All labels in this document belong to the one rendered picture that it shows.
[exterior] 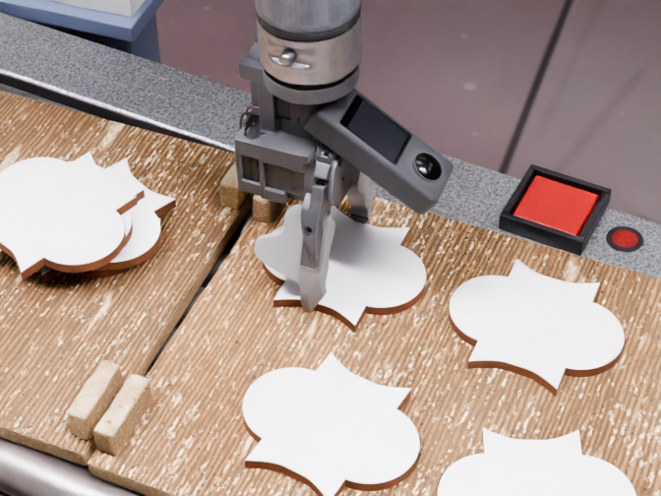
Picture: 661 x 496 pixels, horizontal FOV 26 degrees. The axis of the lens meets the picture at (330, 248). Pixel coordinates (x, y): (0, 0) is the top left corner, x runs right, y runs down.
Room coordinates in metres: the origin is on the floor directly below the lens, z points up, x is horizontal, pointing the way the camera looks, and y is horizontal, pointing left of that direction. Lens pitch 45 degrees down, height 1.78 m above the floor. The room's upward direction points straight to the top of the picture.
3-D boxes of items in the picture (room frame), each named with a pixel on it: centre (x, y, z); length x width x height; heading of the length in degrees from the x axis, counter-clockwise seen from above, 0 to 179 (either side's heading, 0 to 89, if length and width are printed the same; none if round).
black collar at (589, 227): (0.92, -0.20, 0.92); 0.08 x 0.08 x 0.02; 63
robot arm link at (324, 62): (0.84, 0.02, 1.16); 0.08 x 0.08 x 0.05
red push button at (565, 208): (0.92, -0.20, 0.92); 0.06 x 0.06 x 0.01; 63
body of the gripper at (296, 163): (0.84, 0.02, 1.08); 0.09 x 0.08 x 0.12; 67
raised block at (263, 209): (0.91, 0.05, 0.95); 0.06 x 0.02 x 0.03; 157
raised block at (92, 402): (0.68, 0.18, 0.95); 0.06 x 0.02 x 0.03; 158
